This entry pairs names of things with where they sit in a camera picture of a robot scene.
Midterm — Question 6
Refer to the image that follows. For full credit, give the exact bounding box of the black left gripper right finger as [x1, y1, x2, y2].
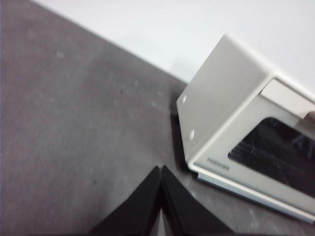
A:
[160, 165, 234, 236]

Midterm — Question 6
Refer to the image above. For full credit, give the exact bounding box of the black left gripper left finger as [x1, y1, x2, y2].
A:
[88, 166, 162, 236]

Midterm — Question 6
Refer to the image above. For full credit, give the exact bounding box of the cream toaster oven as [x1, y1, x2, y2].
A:
[176, 34, 315, 223]

